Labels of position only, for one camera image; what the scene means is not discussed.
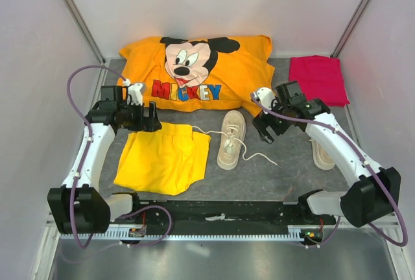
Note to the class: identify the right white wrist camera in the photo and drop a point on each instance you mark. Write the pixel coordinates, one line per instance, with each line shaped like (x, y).
(264, 97)

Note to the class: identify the grey table mat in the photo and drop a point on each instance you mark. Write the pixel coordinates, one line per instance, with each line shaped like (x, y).
(256, 179)

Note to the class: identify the pink folded cloth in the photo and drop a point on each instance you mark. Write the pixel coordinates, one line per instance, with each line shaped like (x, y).
(320, 77)

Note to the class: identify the grey slotted cable duct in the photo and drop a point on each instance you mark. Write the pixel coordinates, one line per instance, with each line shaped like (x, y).
(293, 234)

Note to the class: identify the beige lace sneaker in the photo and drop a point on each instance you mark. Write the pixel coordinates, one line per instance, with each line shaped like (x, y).
(233, 132)

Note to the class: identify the orange Mickey t-shirt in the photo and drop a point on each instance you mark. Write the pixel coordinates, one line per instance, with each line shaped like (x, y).
(204, 74)

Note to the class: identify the left aluminium frame post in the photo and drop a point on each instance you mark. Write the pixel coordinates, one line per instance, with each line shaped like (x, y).
(84, 30)

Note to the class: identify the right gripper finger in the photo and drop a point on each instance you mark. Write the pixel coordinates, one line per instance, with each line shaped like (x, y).
(260, 121)
(263, 133)

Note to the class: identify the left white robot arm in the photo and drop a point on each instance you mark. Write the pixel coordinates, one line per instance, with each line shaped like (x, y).
(77, 205)

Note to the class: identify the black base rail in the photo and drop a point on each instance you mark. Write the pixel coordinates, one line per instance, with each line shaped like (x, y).
(221, 215)

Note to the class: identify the aluminium frame post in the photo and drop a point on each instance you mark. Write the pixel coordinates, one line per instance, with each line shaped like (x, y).
(84, 30)
(350, 27)

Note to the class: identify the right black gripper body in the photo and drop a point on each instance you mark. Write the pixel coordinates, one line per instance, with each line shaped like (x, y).
(277, 124)

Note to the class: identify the right aluminium frame post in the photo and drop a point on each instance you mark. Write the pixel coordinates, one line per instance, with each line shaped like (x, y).
(350, 27)

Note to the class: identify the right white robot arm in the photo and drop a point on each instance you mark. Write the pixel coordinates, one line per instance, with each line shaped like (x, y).
(373, 190)

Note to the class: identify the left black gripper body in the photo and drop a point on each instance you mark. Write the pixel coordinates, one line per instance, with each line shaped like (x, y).
(130, 118)

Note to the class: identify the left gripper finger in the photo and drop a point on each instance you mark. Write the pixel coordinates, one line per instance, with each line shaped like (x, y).
(141, 116)
(153, 112)

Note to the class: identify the yellow shorts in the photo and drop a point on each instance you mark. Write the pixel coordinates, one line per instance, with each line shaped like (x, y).
(167, 161)

